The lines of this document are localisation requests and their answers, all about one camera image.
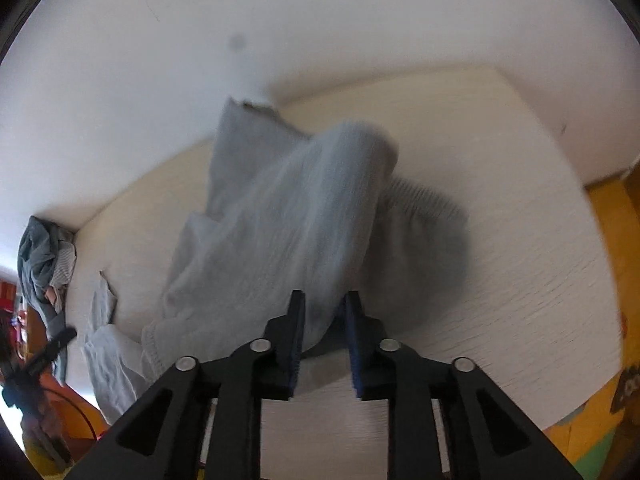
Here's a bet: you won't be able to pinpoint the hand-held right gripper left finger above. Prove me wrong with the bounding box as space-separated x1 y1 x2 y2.
65 290 307 480

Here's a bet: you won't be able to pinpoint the grey striped cloth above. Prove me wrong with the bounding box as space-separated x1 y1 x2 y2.
49 242 77 288

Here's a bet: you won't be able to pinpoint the colourful foam floor mat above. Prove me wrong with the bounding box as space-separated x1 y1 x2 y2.
545 160 640 480

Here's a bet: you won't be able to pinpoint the blue grey crumpled garment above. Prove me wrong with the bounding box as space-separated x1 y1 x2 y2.
17 216 78 383

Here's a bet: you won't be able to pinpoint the grey pants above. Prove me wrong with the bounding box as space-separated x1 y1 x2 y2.
82 96 471 426

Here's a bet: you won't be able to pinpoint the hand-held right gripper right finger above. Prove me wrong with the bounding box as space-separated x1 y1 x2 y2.
340 290 583 480

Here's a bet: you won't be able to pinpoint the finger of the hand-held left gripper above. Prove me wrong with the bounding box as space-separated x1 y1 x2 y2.
29 328 78 369

